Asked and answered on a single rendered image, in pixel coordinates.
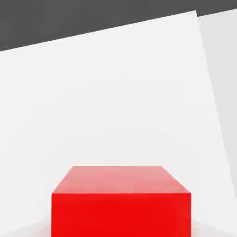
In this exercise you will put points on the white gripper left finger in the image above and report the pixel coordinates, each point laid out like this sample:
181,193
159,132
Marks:
39,231

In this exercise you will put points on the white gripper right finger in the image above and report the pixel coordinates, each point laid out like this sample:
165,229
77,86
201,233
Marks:
202,231

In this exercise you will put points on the small red cube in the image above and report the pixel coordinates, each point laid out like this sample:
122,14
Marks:
121,213

